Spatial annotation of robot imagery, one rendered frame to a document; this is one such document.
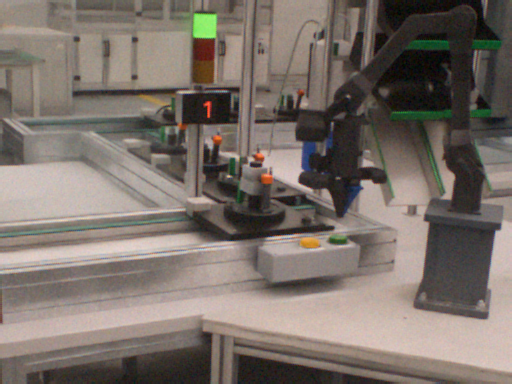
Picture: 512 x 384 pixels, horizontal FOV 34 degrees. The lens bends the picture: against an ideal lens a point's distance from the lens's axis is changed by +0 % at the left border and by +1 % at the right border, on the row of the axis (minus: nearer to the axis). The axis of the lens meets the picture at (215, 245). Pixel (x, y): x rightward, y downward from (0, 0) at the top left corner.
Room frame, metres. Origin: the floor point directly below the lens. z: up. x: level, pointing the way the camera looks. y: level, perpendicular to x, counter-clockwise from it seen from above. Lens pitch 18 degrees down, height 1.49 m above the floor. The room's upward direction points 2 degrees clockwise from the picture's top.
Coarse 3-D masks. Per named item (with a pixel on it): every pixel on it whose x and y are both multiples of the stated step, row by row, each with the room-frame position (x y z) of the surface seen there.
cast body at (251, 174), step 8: (248, 168) 1.85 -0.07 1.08; (256, 168) 1.85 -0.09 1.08; (264, 168) 1.85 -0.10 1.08; (248, 176) 1.85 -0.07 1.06; (256, 176) 1.84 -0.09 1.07; (240, 184) 1.88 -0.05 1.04; (248, 184) 1.85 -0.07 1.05; (256, 184) 1.83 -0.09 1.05; (248, 192) 1.85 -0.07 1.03; (256, 192) 1.83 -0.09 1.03
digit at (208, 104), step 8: (200, 96) 1.90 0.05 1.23; (208, 96) 1.91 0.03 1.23; (216, 96) 1.92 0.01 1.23; (200, 104) 1.90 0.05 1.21; (208, 104) 1.91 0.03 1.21; (216, 104) 1.92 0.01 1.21; (200, 112) 1.90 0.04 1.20; (208, 112) 1.91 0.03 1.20; (200, 120) 1.90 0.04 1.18; (208, 120) 1.91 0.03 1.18
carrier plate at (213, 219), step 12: (216, 204) 1.95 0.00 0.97; (204, 216) 1.84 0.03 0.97; (216, 216) 1.84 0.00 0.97; (288, 216) 1.87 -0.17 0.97; (300, 216) 1.87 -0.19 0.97; (216, 228) 1.77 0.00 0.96; (228, 228) 1.75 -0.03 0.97; (240, 228) 1.75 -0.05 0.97; (252, 228) 1.76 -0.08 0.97; (264, 228) 1.76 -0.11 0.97; (276, 228) 1.76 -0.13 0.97; (288, 228) 1.77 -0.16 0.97; (300, 228) 1.78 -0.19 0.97; (228, 240) 1.71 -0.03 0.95
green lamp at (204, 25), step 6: (198, 18) 1.91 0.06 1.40; (204, 18) 1.91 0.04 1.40; (210, 18) 1.91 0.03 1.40; (198, 24) 1.91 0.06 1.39; (204, 24) 1.91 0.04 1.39; (210, 24) 1.91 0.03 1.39; (198, 30) 1.91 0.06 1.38; (204, 30) 1.91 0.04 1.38; (210, 30) 1.91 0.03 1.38; (198, 36) 1.91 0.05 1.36; (204, 36) 1.91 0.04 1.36; (210, 36) 1.91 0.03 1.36
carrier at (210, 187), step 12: (240, 168) 2.13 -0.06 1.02; (204, 180) 2.17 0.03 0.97; (216, 180) 2.20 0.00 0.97; (228, 180) 2.09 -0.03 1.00; (204, 192) 2.07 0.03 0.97; (216, 192) 2.07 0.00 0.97; (228, 192) 2.07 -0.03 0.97; (276, 192) 2.09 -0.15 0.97; (288, 192) 2.10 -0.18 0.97; (300, 192) 2.10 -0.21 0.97
